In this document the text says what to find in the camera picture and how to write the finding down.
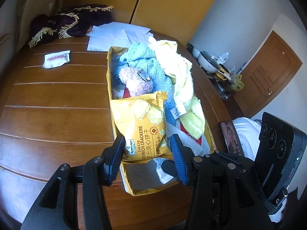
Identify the beige curtain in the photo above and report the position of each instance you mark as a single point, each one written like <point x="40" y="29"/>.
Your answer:
<point x="26" y="22"/>

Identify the white red-lettered snack packet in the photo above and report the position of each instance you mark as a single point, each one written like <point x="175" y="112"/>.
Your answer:
<point x="53" y="60"/>

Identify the blue terry towel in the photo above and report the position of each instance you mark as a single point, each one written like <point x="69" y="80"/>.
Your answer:
<point x="140" y="56"/>

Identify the pink fuzzy plush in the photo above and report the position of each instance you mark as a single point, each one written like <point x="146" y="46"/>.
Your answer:
<point x="136" y="81"/>

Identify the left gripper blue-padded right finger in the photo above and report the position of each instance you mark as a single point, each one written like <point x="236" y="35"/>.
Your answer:
<point x="225" y="192"/>

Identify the cluttered side table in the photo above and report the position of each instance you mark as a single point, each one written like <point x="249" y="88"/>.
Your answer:
<point x="226" y="83"/>

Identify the red and white snack bag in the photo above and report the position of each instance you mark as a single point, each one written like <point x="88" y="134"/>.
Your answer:
<point x="192" y="134"/>

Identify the yellow cheese cracker bag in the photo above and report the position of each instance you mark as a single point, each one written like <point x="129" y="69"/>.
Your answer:
<point x="141" y="120"/>

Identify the wooden wardrobe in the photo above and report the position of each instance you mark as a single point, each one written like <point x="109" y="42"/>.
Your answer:
<point x="175" y="18"/>

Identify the white electric cooking pot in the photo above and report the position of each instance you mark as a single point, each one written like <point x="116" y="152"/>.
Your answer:
<point x="208" y="62"/>

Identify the purple velvet gold-fringed cloth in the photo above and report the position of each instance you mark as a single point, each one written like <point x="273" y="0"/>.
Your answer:
<point x="68" y="23"/>

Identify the white paper sheets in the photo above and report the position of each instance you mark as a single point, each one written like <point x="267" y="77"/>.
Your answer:
<point x="116" y="34"/>

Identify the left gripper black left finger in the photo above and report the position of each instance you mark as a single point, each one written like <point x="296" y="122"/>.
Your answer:
<point x="56" y="207"/>

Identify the brown wooden door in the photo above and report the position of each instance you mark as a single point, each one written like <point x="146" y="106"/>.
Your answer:
<point x="266" y="75"/>

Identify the smartphone showing video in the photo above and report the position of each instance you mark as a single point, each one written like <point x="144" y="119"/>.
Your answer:
<point x="231" y="139"/>

